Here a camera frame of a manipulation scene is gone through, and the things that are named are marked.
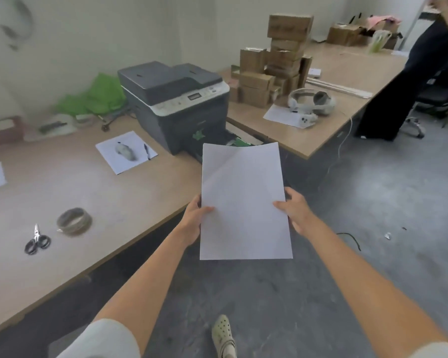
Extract person's left hand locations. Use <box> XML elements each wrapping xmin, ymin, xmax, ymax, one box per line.
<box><xmin>175</xmin><ymin>193</ymin><xmax>216</xmax><ymax>247</ymax></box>

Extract clear plastic bag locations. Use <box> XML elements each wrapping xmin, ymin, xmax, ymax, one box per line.
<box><xmin>23</xmin><ymin>113</ymin><xmax>78</xmax><ymax>143</ymax></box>

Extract person's right forearm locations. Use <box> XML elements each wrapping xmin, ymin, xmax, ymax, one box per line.
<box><xmin>301</xmin><ymin>215</ymin><xmax>448</xmax><ymax>351</ymax></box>

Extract black office chair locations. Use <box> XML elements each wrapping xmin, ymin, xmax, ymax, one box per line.
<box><xmin>400</xmin><ymin>69</ymin><xmax>448</xmax><ymax>139</ymax></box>

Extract person's right hand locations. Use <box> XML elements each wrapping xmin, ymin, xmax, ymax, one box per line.
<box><xmin>272</xmin><ymin>186</ymin><xmax>318</xmax><ymax>237</ymax></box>

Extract grey black printer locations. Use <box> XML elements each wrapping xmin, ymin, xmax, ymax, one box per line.
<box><xmin>117</xmin><ymin>61</ymin><xmax>231</xmax><ymax>156</ymax></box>

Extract black cable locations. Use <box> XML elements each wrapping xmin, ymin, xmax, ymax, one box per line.
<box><xmin>336</xmin><ymin>232</ymin><xmax>362</xmax><ymax>253</ymax></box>

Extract open cardboard box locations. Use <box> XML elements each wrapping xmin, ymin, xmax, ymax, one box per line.
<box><xmin>326</xmin><ymin>21</ymin><xmax>372</xmax><ymax>47</ymax></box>

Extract stack of cardboard boxes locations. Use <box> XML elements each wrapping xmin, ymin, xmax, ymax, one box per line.
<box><xmin>229</xmin><ymin>13</ymin><xmax>315</xmax><ymax>109</ymax></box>

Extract white green plastic bag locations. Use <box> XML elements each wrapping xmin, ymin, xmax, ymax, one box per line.
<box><xmin>369</xmin><ymin>28</ymin><xmax>393</xmax><ymax>53</ymax></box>

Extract person's left forearm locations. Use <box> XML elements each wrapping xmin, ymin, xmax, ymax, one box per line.
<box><xmin>92</xmin><ymin>228</ymin><xmax>194</xmax><ymax>355</ymax></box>

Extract green black hand tool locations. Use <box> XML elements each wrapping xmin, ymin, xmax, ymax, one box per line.
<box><xmin>38</xmin><ymin>121</ymin><xmax>68</xmax><ymax>133</ymax></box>

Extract person's left clog shoe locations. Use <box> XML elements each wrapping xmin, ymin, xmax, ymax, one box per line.
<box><xmin>212</xmin><ymin>314</ymin><xmax>238</xmax><ymax>358</ymax></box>

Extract clear tape roll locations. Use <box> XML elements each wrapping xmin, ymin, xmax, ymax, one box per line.
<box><xmin>56</xmin><ymin>207</ymin><xmax>93</xmax><ymax>237</ymax></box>

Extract white paper sheet stack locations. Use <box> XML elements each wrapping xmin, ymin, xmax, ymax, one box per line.
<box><xmin>199</xmin><ymin>141</ymin><xmax>294</xmax><ymax>261</ymax></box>

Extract white headset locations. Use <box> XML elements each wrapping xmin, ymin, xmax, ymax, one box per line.
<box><xmin>286</xmin><ymin>88</ymin><xmax>337</xmax><ymax>117</ymax></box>

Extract white form sheet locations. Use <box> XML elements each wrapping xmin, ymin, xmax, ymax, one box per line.
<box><xmin>262</xmin><ymin>103</ymin><xmax>316</xmax><ymax>129</ymax></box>
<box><xmin>95</xmin><ymin>130</ymin><xmax>159</xmax><ymax>176</ymax></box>

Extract long white strips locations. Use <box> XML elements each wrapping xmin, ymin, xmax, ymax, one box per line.
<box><xmin>305</xmin><ymin>77</ymin><xmax>374</xmax><ymax>99</ymax></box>

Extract black handled scissors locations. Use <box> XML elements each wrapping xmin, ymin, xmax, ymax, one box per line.
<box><xmin>24</xmin><ymin>224</ymin><xmax>52</xmax><ymax>256</ymax></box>

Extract pink cloth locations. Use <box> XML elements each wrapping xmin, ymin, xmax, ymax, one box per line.
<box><xmin>365</xmin><ymin>14</ymin><xmax>402</xmax><ymax>33</ymax></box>

